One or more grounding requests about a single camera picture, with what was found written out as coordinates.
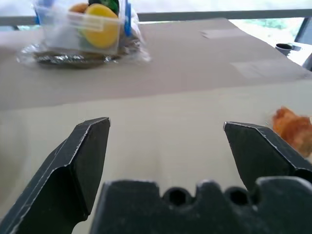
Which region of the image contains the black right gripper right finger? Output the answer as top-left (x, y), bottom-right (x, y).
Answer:
top-left (223, 121), bottom-right (312, 190)

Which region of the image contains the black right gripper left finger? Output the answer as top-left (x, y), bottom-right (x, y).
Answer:
top-left (0, 117), bottom-right (111, 234)

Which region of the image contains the orange toy chicken drumstick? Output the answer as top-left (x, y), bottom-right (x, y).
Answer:
top-left (272, 106), bottom-right (312, 156)

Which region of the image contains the dark grey cup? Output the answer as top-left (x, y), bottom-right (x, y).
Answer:
top-left (275, 43), bottom-right (293, 57)

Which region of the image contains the clear container with blue clips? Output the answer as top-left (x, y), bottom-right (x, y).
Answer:
top-left (34, 0), bottom-right (132, 56)

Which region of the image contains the yellow round fruit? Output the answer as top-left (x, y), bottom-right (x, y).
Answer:
top-left (84, 4), bottom-right (120, 48)

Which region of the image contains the small clear plastic bag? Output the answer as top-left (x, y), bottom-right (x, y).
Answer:
top-left (16, 7), bottom-right (152, 70)

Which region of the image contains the brown toy bread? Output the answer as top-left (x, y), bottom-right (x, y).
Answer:
top-left (69, 2), bottom-right (88, 14)

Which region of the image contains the black and green toy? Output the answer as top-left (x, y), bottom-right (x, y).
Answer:
top-left (87, 0), bottom-right (120, 14)

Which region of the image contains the grey window rail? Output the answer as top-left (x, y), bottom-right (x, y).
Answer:
top-left (0, 8), bottom-right (312, 27)

